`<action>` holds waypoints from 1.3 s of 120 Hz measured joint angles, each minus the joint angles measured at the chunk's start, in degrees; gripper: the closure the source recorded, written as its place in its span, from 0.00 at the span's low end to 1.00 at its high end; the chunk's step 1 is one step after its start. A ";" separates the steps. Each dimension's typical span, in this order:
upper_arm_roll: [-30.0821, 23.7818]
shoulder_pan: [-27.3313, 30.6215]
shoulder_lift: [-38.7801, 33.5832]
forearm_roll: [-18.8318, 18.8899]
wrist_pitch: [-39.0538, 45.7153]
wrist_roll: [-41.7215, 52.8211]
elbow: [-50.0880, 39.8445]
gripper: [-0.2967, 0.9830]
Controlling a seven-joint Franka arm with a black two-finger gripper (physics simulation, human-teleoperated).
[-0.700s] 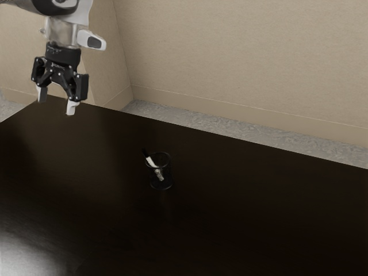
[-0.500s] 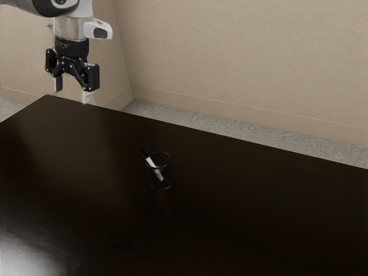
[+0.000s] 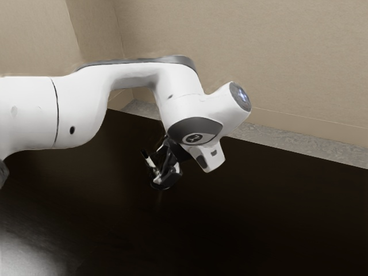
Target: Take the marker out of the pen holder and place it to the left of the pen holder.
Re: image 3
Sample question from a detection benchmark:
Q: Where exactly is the black mesh pen holder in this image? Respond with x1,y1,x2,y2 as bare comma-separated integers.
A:
148,171,174,191

